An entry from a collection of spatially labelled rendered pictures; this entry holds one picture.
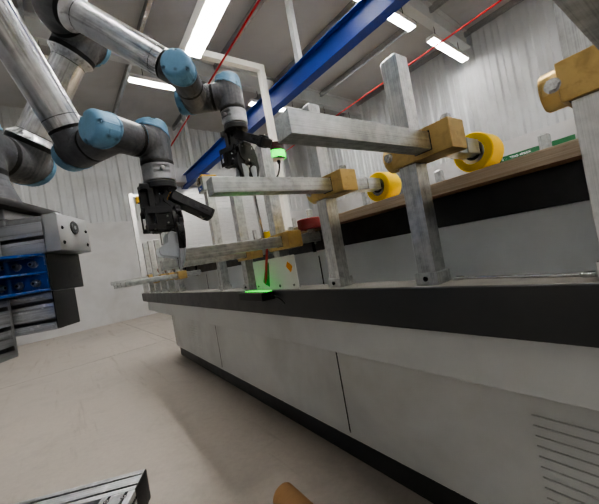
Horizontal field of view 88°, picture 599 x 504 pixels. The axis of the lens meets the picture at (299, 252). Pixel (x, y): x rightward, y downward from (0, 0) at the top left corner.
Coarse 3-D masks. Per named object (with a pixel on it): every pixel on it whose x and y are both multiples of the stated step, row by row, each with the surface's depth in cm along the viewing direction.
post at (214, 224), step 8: (208, 200) 137; (216, 208) 139; (216, 216) 139; (216, 224) 138; (216, 232) 138; (216, 240) 137; (216, 264) 139; (224, 264) 138; (224, 272) 138; (224, 280) 137; (224, 288) 136
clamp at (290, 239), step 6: (276, 234) 94; (282, 234) 91; (288, 234) 89; (294, 234) 91; (300, 234) 92; (282, 240) 92; (288, 240) 89; (294, 240) 90; (300, 240) 92; (282, 246) 92; (288, 246) 90; (294, 246) 90
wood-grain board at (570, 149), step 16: (560, 144) 51; (576, 144) 50; (512, 160) 57; (528, 160) 55; (544, 160) 53; (560, 160) 51; (576, 160) 54; (464, 176) 64; (480, 176) 61; (496, 176) 59; (512, 176) 60; (432, 192) 70; (448, 192) 67; (368, 208) 85; (384, 208) 81
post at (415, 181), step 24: (384, 72) 58; (408, 72) 57; (408, 96) 56; (408, 120) 55; (408, 168) 56; (408, 192) 57; (408, 216) 58; (432, 216) 56; (432, 240) 55; (432, 264) 55
